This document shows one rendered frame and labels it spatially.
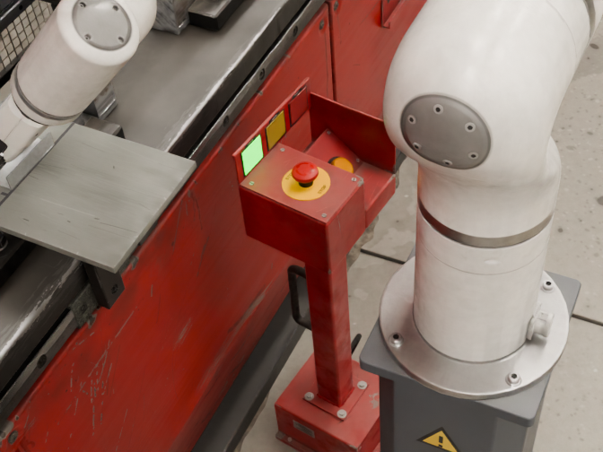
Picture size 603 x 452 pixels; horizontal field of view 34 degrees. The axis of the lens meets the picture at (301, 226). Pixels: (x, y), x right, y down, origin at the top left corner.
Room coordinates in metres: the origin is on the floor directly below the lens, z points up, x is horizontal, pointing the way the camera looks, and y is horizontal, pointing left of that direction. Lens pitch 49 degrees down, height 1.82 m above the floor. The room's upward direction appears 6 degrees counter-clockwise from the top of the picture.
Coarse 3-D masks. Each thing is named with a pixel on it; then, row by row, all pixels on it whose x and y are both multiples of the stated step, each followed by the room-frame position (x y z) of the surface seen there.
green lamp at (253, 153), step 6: (258, 138) 1.06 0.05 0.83; (252, 144) 1.04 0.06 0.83; (258, 144) 1.05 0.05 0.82; (246, 150) 1.03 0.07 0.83; (252, 150) 1.04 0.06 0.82; (258, 150) 1.05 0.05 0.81; (246, 156) 1.03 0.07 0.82; (252, 156) 1.04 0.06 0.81; (258, 156) 1.05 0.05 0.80; (246, 162) 1.03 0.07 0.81; (252, 162) 1.04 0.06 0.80; (246, 168) 1.03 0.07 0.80; (246, 174) 1.02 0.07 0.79
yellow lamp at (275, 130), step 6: (282, 114) 1.10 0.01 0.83; (276, 120) 1.09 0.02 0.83; (282, 120) 1.10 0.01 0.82; (270, 126) 1.08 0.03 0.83; (276, 126) 1.09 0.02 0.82; (282, 126) 1.10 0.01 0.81; (270, 132) 1.08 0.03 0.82; (276, 132) 1.09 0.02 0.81; (282, 132) 1.10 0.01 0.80; (270, 138) 1.08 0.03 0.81; (276, 138) 1.09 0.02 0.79; (270, 144) 1.07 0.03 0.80
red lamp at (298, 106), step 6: (300, 96) 1.14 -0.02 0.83; (306, 96) 1.16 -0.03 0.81; (294, 102) 1.13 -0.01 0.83; (300, 102) 1.14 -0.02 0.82; (306, 102) 1.15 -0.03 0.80; (294, 108) 1.13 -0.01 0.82; (300, 108) 1.14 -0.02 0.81; (306, 108) 1.15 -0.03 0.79; (294, 114) 1.13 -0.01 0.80; (300, 114) 1.14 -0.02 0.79; (294, 120) 1.13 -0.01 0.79
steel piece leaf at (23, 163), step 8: (48, 136) 0.90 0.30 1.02; (32, 144) 0.90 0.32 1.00; (40, 144) 0.88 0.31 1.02; (48, 144) 0.89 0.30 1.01; (24, 152) 0.89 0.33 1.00; (32, 152) 0.87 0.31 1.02; (40, 152) 0.88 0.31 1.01; (16, 160) 0.88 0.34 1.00; (24, 160) 0.86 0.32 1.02; (32, 160) 0.87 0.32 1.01; (8, 168) 0.87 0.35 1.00; (16, 168) 0.84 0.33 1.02; (24, 168) 0.85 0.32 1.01; (32, 168) 0.86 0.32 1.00; (0, 176) 0.85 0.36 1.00; (8, 176) 0.83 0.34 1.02; (16, 176) 0.84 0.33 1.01; (24, 176) 0.85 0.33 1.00; (0, 184) 0.84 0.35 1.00; (8, 184) 0.84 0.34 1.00; (16, 184) 0.84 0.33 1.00
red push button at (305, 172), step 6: (300, 162) 1.02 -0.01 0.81; (306, 162) 1.01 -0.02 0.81; (294, 168) 1.01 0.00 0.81; (300, 168) 1.00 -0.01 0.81; (306, 168) 1.00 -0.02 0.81; (312, 168) 1.00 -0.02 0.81; (294, 174) 1.00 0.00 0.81; (300, 174) 0.99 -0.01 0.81; (306, 174) 0.99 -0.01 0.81; (312, 174) 0.99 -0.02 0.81; (318, 174) 1.00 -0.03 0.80; (300, 180) 0.98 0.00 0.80; (306, 180) 0.98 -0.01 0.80; (312, 180) 0.99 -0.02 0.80; (306, 186) 0.99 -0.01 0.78
